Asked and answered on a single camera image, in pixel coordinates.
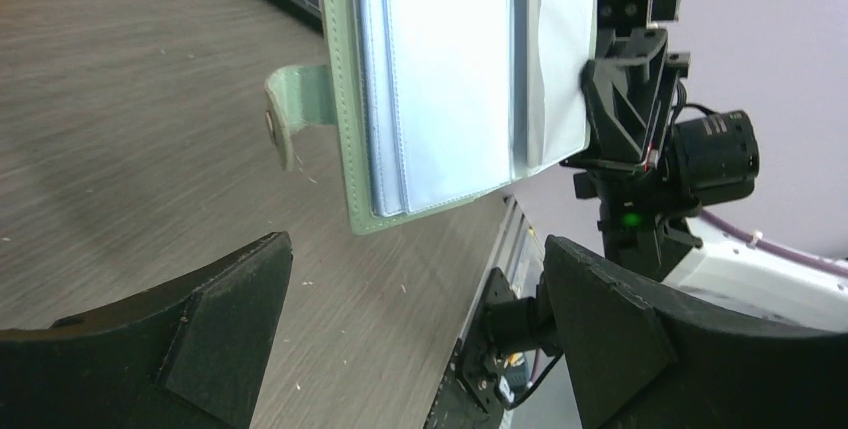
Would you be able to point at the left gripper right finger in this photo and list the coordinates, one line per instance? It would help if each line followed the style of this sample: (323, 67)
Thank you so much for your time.
(644, 355)

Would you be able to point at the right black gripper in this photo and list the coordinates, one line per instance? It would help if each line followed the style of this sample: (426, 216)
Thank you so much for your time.
(655, 159)

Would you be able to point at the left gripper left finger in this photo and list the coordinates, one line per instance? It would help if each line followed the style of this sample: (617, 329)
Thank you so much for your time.
(188, 353)

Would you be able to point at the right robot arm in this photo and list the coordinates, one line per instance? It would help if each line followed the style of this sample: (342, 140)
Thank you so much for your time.
(742, 271)

